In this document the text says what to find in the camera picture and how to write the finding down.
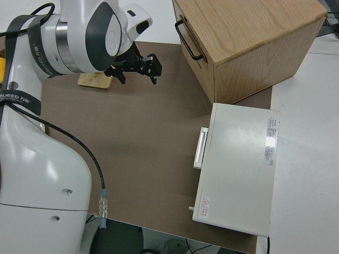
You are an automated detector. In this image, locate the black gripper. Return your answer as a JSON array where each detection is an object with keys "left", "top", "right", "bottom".
[{"left": 104, "top": 42, "right": 163, "bottom": 85}]

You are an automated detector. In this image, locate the wooden mug rack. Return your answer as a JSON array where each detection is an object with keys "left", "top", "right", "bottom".
[{"left": 77, "top": 71, "right": 114, "bottom": 90}]

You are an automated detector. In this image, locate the brown table mat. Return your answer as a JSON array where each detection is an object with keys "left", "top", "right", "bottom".
[{"left": 39, "top": 41, "right": 273, "bottom": 254}]

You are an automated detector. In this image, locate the large wooden box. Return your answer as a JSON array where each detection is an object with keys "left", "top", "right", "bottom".
[{"left": 172, "top": 0, "right": 328, "bottom": 105}]

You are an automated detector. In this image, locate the white toaster oven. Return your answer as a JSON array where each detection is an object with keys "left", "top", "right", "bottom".
[{"left": 187, "top": 102, "right": 281, "bottom": 238}]

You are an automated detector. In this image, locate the black metal box handle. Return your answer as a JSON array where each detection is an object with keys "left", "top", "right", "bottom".
[{"left": 174, "top": 20, "right": 204, "bottom": 61}]

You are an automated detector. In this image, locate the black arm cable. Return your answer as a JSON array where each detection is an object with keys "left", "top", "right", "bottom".
[{"left": 0, "top": 102, "right": 109, "bottom": 231}]

